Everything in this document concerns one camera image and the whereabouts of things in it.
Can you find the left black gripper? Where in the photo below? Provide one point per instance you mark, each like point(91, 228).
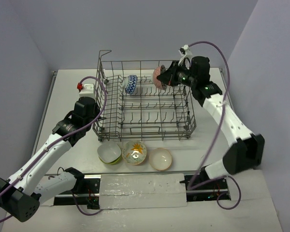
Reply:
point(94, 112)

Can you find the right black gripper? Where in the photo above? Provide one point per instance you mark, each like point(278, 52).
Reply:
point(168, 77)

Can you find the blue zigzag bowl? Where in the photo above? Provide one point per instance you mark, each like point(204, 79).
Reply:
point(129, 84)

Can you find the grey wire dish rack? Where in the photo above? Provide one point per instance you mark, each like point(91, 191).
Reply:
point(149, 113)

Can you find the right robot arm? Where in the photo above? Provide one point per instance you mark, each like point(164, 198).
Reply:
point(245, 148)

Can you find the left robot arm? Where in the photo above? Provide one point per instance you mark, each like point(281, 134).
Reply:
point(22, 193)

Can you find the white green square bowl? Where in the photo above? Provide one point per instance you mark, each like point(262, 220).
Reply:
point(109, 153)

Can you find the yellow star pattern bowl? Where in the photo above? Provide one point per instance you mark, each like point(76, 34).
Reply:
point(134, 152)

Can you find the plain white orange-rimmed bowl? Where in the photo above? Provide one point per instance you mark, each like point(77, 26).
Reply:
point(160, 159)

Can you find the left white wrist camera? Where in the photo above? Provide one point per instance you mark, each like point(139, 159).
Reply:
point(88, 90)

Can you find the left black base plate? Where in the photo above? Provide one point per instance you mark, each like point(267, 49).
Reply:
point(87, 195)

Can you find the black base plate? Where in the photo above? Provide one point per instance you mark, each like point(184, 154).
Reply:
point(87, 195)
point(207, 192)

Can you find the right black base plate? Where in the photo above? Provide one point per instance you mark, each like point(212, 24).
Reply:
point(207, 192)

